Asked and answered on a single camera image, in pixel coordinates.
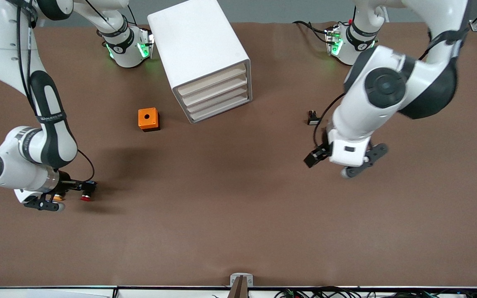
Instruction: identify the red push button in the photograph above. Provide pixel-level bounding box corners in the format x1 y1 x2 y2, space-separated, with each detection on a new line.
79 180 98 202

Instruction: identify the brown table cover sheet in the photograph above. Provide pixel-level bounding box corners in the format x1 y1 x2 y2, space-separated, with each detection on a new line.
0 21 477 289

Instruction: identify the orange button enclosure box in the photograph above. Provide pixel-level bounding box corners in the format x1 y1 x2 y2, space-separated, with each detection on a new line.
138 108 161 132

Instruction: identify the white table edge rail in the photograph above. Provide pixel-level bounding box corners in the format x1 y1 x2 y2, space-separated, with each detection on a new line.
0 285 477 298

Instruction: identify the black base cable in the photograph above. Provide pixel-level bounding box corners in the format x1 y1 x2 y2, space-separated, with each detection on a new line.
119 5 140 26
292 20 331 44

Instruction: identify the black cable bundle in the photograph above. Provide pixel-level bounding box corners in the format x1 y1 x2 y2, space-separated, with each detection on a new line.
274 286 477 298

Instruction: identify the grey metal bracket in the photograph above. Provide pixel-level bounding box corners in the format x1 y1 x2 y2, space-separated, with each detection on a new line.
230 273 254 287

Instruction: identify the brown wedge post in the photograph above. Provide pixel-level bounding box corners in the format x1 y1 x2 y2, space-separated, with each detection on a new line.
227 276 248 298

